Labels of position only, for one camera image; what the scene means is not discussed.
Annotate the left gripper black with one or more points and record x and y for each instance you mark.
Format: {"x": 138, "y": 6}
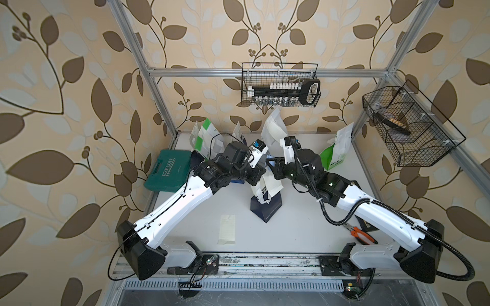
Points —
{"x": 255, "y": 172}

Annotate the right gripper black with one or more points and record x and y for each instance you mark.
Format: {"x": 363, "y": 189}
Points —
{"x": 278, "y": 170}

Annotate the white bag back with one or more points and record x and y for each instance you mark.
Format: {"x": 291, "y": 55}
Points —
{"x": 274, "y": 129}

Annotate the green white cool tea bag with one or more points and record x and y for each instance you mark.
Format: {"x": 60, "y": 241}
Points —
{"x": 212, "y": 141}

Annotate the blue takeaway bag white handles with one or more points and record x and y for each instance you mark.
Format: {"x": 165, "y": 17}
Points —
{"x": 239, "y": 135}

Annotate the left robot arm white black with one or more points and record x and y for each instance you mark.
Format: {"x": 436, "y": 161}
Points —
{"x": 140, "y": 242}

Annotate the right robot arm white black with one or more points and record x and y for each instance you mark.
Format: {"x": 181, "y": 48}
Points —
{"x": 417, "y": 246}

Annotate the green plastic tool case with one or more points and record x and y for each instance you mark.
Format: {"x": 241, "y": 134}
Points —
{"x": 170, "y": 171}

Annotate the black socket set holder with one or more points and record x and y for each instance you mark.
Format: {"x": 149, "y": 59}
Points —
{"x": 304, "y": 93}

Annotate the black yellow-labelled device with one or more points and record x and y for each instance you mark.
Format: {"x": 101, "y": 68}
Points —
{"x": 365, "y": 226}

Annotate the object in right basket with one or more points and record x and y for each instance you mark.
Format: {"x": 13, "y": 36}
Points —
{"x": 390, "y": 126}

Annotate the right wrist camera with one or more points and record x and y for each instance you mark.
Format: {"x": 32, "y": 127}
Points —
{"x": 290, "y": 146}

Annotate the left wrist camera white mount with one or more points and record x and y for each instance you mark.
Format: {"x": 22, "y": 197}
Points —
{"x": 258, "y": 149}

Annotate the back wire basket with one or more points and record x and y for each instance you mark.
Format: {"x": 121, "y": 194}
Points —
{"x": 263, "y": 73}

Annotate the wire basket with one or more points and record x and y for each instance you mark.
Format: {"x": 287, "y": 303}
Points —
{"x": 263, "y": 73}
{"x": 433, "y": 136}

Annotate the orange handled pliers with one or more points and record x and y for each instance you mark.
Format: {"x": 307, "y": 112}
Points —
{"x": 361, "y": 236}

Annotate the right wire basket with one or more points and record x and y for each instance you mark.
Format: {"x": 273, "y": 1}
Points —
{"x": 433, "y": 136}

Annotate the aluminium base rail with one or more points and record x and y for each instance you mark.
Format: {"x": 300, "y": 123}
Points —
{"x": 260, "y": 264}

